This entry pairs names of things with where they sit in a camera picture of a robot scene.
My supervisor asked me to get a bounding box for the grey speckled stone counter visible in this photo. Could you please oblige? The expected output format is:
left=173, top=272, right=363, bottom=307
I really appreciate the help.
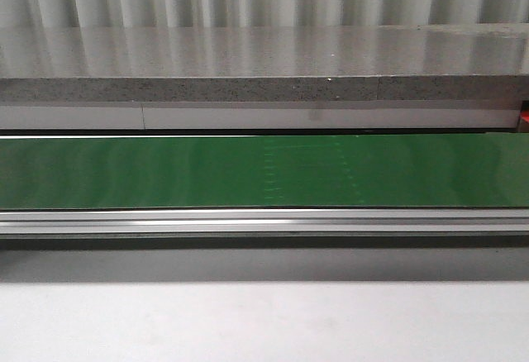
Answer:
left=1, top=24, right=528, bottom=133

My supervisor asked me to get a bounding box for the green conveyor belt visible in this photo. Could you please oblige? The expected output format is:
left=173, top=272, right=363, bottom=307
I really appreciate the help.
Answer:
left=1, top=133, right=528, bottom=210

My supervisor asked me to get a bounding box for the red plastic tray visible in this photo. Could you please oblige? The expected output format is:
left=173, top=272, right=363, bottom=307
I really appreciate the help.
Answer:
left=517, top=101, right=529, bottom=133

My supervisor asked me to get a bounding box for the aluminium conveyor frame rail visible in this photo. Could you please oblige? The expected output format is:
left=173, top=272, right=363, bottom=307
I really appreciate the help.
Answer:
left=1, top=207, right=528, bottom=250

